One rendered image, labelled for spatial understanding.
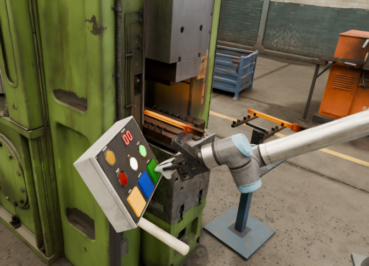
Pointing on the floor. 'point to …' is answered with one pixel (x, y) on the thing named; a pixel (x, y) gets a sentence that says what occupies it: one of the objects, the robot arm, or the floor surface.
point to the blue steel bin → (234, 69)
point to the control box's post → (115, 246)
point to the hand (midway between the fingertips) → (156, 167)
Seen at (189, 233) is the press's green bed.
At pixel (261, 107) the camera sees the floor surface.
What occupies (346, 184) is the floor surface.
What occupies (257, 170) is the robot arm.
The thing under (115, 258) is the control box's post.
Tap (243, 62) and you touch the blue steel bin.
